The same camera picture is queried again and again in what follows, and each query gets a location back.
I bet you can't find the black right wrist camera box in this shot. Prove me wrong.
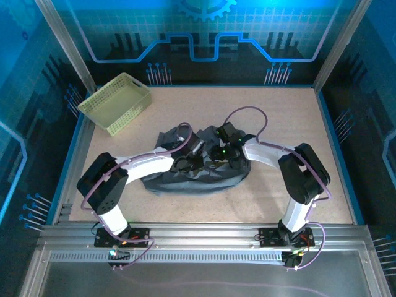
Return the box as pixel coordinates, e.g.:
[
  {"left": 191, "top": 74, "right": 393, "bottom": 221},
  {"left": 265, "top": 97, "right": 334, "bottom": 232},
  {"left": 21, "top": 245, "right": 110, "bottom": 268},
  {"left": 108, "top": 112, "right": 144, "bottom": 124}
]
[{"left": 215, "top": 122, "right": 238, "bottom": 144}]

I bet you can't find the aluminium frame post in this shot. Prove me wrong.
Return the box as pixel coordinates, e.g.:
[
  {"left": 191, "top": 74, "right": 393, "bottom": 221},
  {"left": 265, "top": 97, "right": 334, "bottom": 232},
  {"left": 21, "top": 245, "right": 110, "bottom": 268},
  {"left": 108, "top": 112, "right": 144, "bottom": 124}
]
[
  {"left": 33, "top": 0, "right": 97, "bottom": 93},
  {"left": 312, "top": 0, "right": 374, "bottom": 93}
]

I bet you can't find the aluminium side rail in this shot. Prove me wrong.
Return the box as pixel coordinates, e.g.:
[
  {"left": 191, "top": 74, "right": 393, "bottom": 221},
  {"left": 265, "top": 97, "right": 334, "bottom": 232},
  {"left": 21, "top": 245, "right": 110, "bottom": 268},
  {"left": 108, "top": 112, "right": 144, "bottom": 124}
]
[{"left": 51, "top": 116, "right": 94, "bottom": 225}]

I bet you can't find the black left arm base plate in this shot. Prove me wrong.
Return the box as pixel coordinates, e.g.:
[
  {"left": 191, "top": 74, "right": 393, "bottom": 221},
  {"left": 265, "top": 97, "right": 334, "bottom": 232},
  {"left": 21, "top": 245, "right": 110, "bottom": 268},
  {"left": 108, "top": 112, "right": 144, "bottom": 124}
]
[{"left": 94, "top": 227, "right": 151, "bottom": 248}]

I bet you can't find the grey t-shirt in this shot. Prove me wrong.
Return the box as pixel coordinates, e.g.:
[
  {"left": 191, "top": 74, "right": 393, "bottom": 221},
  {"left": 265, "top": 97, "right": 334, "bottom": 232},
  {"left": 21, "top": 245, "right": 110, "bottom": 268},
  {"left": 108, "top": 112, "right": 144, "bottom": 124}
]
[{"left": 141, "top": 123, "right": 252, "bottom": 197}]

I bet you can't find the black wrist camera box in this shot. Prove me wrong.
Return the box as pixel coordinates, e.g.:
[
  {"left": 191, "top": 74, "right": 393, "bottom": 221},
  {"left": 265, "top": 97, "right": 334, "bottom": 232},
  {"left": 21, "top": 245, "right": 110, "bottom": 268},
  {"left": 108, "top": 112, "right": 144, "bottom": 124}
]
[
  {"left": 184, "top": 130, "right": 205, "bottom": 155},
  {"left": 215, "top": 122, "right": 238, "bottom": 144}
]

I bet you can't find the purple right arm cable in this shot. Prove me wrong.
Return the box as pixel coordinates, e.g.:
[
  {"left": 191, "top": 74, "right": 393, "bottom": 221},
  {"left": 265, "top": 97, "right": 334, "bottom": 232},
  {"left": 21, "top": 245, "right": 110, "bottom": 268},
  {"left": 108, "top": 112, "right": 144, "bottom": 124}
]
[{"left": 224, "top": 106, "right": 334, "bottom": 272}]

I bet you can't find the aluminium frame cross rail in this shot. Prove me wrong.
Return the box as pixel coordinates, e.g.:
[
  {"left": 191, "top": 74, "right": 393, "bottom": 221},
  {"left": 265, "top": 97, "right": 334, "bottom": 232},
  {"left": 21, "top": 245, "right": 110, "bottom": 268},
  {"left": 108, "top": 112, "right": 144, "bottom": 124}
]
[{"left": 38, "top": 221, "right": 372, "bottom": 249}]

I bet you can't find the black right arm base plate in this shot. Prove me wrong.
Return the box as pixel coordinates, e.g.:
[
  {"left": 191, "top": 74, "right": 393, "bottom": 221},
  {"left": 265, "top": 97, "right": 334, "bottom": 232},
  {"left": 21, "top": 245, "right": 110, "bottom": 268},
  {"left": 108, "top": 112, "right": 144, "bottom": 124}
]
[{"left": 258, "top": 227, "right": 316, "bottom": 248}]

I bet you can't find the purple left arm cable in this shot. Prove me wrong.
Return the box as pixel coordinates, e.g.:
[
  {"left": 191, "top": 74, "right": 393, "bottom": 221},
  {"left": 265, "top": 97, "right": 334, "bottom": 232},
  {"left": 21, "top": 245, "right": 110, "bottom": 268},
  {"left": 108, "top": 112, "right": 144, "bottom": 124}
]
[{"left": 80, "top": 121, "right": 193, "bottom": 270}]

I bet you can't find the black controller box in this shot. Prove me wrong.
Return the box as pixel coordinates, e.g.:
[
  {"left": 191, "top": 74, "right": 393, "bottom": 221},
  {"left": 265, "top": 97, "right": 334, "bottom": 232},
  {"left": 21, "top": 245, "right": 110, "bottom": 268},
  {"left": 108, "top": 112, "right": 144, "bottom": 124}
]
[
  {"left": 107, "top": 247, "right": 131, "bottom": 268},
  {"left": 282, "top": 249, "right": 306, "bottom": 269}
]

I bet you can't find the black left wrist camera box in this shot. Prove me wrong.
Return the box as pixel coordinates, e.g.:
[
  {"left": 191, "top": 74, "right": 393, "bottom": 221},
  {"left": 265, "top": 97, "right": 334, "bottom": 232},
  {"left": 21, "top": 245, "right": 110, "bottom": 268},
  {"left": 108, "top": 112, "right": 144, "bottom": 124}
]
[{"left": 184, "top": 130, "right": 205, "bottom": 155}]

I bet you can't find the green perforated plastic basket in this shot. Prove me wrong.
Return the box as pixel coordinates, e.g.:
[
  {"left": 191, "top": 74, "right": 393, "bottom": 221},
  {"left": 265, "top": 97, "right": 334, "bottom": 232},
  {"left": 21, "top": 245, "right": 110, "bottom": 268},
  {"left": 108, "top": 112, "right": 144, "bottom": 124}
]
[{"left": 77, "top": 72, "right": 153, "bottom": 137}]

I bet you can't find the slotted grey cable duct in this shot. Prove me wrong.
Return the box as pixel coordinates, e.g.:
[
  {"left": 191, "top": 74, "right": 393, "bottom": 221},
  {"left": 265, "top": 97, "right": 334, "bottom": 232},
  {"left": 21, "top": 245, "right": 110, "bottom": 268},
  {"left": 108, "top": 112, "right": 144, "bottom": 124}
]
[{"left": 49, "top": 250, "right": 286, "bottom": 264}]

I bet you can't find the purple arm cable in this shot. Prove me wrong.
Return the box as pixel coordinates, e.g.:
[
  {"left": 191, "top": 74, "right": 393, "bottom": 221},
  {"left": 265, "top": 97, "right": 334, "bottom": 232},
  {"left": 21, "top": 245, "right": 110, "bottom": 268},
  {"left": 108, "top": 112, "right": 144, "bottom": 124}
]
[
  {"left": 224, "top": 106, "right": 334, "bottom": 272},
  {"left": 80, "top": 121, "right": 193, "bottom": 270}
]

